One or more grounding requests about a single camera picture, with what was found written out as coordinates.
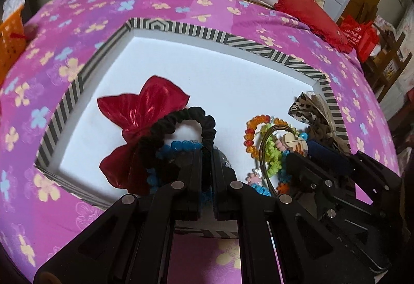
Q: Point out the red satin hair bow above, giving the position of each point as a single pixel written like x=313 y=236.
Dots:
x=152 y=99

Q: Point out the wooden chair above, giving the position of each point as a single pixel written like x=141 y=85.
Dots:
x=388 y=60

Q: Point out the purple floral blanket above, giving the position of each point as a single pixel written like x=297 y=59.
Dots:
x=97 y=12

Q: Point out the striped box with white inside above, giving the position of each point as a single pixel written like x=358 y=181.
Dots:
x=226 y=77

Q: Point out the red fringed pillow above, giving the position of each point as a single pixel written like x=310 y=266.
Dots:
x=310 y=18

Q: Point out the white plastic bag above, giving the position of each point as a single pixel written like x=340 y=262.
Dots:
x=13 y=4

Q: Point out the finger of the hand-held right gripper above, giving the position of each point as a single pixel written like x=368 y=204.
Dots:
x=333 y=154
x=307 y=180

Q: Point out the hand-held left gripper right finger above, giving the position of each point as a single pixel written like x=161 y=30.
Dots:
x=223 y=187

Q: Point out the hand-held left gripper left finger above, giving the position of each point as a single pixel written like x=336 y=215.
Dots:
x=194 y=180

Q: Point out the orange plastic basket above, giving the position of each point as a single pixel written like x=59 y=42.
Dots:
x=9 y=44

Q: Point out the leopard print scrunchie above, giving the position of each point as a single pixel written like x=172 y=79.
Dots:
x=300 y=109

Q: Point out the red shopping bag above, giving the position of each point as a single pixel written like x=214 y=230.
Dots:
x=359 y=38

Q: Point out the black scrunchie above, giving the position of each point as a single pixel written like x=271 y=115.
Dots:
x=194 y=112

